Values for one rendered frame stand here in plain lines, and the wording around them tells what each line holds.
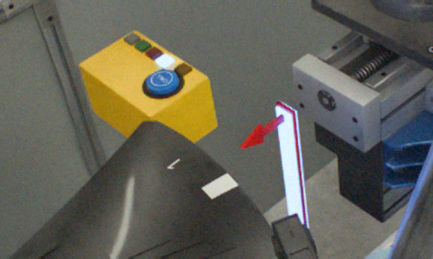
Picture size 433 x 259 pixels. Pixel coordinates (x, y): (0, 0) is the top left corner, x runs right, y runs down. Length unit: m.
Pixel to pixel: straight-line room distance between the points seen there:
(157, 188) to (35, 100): 0.81
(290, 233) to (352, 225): 1.57
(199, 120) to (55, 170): 0.64
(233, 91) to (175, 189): 1.14
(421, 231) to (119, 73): 0.54
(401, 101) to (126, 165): 0.50
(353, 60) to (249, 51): 0.70
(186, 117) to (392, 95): 0.28
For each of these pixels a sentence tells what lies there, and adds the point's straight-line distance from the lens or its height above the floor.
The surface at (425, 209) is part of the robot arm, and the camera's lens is 0.75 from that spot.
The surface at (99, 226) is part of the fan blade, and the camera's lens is 0.82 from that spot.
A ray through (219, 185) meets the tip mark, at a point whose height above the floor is 1.17.
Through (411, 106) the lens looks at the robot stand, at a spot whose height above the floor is 0.93.
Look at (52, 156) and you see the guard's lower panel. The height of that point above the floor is 0.64.
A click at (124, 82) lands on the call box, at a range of 1.15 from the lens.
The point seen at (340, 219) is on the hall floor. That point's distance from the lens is 2.34.
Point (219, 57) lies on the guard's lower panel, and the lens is 1.89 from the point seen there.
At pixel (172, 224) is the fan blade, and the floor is 1.18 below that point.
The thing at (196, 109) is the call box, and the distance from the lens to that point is 1.14.
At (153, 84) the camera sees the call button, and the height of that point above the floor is 1.08.
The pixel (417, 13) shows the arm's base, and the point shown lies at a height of 1.05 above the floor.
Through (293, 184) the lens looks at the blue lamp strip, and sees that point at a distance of 0.96.
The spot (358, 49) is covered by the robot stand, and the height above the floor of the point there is 0.98.
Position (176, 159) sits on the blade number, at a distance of 0.87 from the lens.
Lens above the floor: 1.79
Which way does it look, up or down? 43 degrees down
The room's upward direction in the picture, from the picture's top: 11 degrees counter-clockwise
